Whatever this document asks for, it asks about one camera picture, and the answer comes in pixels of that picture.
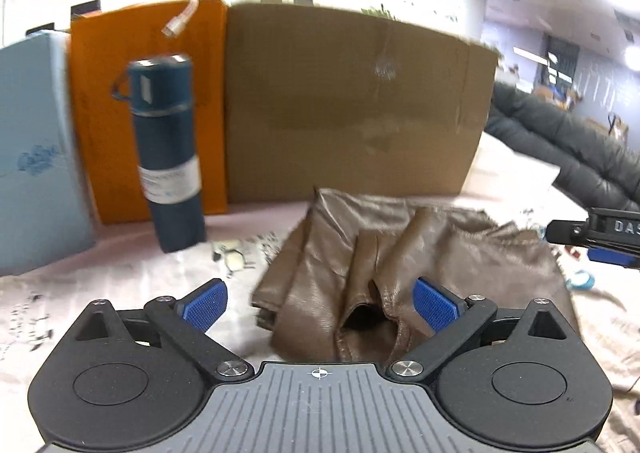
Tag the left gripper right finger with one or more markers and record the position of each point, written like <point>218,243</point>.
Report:
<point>457,325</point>

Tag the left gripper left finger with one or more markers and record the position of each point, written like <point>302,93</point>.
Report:
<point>183,323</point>

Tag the brown leather garment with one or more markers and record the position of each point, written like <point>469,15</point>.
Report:
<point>340,290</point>

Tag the dark grey puffer jacket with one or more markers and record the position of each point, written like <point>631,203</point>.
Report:
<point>596,171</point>

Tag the light blue flat box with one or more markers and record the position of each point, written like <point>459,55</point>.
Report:
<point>46,213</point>

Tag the dark blue thermos bottle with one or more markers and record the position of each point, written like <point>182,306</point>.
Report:
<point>167,152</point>

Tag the large brown cardboard box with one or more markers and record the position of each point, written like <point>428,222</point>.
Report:
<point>326,98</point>

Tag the orange box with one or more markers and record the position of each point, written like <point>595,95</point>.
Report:
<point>123,68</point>

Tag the white cable plug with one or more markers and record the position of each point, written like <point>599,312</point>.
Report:
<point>176,25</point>

